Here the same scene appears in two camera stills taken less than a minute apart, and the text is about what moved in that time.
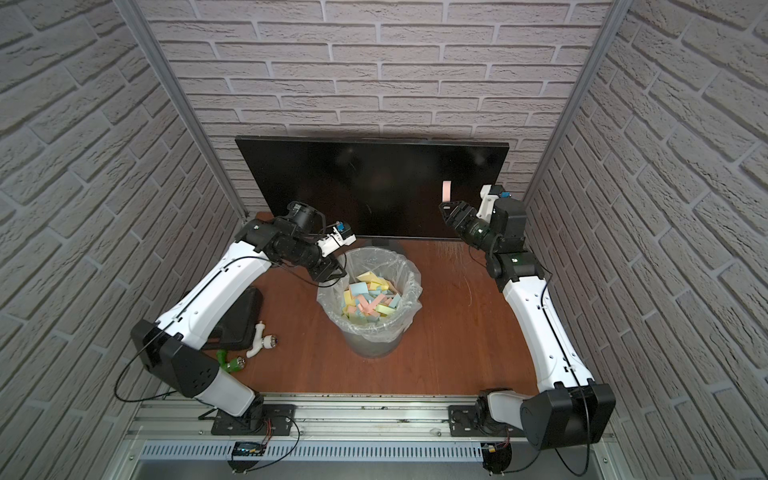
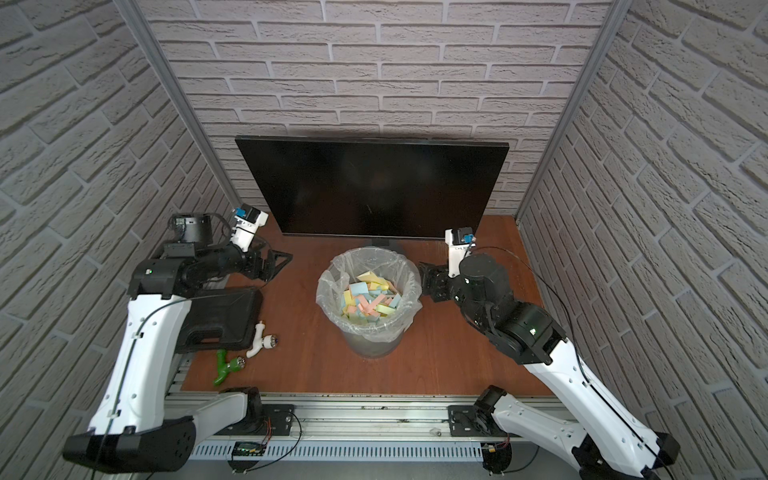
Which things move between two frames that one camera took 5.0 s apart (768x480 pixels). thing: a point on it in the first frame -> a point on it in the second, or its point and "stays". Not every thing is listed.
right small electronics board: (496, 457) stays
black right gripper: (459, 215) -> (437, 277)
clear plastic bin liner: (392, 267) stays
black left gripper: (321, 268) -> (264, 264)
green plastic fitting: (233, 364) stays
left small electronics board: (245, 449) stays
